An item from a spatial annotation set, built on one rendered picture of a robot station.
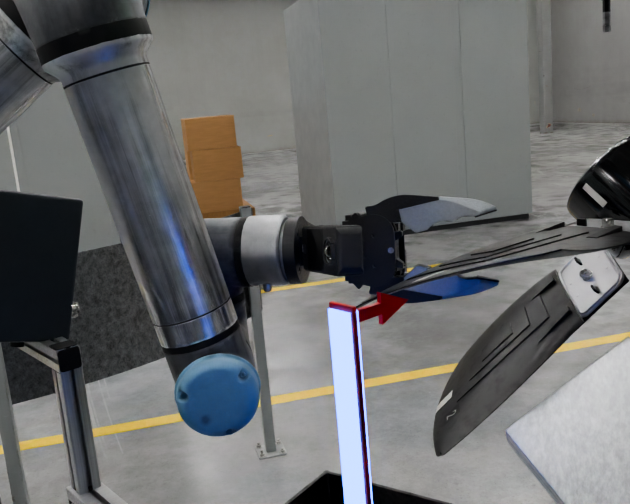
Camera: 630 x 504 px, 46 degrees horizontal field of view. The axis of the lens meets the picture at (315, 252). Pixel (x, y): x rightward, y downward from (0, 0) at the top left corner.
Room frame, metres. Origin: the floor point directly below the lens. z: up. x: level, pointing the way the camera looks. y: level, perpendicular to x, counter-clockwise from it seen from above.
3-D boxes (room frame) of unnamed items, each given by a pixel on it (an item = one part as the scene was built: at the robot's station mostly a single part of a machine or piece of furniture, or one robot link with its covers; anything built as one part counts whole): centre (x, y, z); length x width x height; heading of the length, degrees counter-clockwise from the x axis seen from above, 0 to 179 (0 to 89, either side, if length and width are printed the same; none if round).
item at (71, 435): (0.89, 0.33, 0.96); 0.03 x 0.03 x 0.20; 39
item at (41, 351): (0.97, 0.39, 1.04); 0.24 x 0.03 x 0.03; 39
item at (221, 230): (0.79, 0.12, 1.17); 0.11 x 0.08 x 0.09; 76
